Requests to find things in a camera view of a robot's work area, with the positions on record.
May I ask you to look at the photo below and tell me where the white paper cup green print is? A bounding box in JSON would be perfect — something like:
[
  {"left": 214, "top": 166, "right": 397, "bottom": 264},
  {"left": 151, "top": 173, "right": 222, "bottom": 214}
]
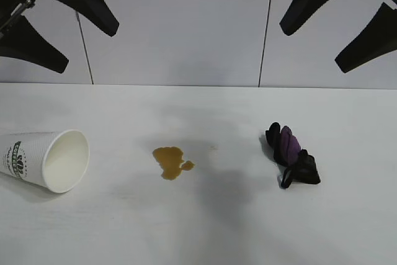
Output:
[{"left": 0, "top": 128, "right": 91, "bottom": 194}]

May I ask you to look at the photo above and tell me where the brown coffee spill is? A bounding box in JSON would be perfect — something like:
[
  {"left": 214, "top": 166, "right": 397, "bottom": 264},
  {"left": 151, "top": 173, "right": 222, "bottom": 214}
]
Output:
[{"left": 151, "top": 146, "right": 197, "bottom": 182}]

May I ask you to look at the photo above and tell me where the black and purple rag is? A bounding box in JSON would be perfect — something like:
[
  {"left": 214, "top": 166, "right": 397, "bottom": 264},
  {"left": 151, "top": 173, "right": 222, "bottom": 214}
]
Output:
[{"left": 264, "top": 121, "right": 321, "bottom": 190}]

